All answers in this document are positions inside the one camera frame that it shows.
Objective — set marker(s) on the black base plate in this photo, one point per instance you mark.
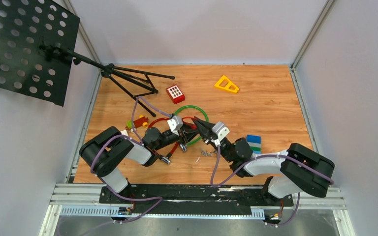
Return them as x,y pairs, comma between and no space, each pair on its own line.
180,198

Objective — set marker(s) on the red cable lock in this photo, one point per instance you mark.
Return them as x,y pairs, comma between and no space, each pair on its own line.
153,123

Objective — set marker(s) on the white blue toy brick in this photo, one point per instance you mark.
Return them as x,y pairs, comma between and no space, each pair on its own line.
124,132

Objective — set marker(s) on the silver keys of green lock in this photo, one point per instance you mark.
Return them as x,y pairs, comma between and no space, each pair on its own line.
213,152

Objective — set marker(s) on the grey slotted cable duct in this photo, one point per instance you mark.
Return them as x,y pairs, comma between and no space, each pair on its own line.
120,211

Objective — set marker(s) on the green cable lock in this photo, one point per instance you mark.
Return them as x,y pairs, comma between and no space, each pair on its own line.
184,108

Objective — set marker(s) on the red green toy car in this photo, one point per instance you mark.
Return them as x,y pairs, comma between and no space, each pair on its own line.
142,121

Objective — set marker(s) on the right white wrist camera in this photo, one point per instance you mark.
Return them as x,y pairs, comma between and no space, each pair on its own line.
221,131

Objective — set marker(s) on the blue green white brick stack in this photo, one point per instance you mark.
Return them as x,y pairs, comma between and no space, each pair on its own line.
254,143

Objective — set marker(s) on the red window toy brick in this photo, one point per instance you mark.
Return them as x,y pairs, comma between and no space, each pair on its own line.
175,94

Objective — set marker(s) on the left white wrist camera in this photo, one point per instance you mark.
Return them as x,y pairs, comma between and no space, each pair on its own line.
175,123

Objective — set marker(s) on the black perforated music stand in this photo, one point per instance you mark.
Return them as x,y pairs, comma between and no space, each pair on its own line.
37,51

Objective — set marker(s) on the silver keys of red lock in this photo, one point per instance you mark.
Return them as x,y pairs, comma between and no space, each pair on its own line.
205,153

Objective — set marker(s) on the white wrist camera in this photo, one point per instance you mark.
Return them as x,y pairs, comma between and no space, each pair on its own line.
221,131
175,123

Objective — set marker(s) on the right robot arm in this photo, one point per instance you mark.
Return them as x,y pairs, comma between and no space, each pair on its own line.
293,170

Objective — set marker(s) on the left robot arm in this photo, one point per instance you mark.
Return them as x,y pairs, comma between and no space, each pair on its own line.
106,151

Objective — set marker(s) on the yellow triangular toy piece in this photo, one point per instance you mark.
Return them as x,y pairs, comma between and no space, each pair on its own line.
225,84

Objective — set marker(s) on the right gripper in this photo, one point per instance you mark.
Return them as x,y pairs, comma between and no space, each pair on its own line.
204,129

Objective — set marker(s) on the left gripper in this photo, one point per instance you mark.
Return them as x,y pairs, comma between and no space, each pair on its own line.
188,132

